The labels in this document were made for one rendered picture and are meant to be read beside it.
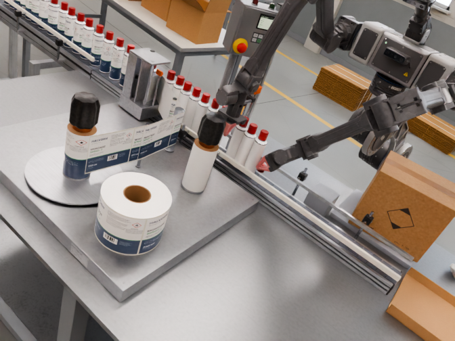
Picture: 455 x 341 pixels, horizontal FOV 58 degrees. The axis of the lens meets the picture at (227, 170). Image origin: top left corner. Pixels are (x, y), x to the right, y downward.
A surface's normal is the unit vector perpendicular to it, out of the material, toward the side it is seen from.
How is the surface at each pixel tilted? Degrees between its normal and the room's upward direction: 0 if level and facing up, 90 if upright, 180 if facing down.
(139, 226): 90
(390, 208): 90
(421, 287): 0
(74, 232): 0
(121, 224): 90
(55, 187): 0
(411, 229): 90
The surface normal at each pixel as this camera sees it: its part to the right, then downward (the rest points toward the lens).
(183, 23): -0.61, 0.28
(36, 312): 0.29, -0.79
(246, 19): 0.28, 0.61
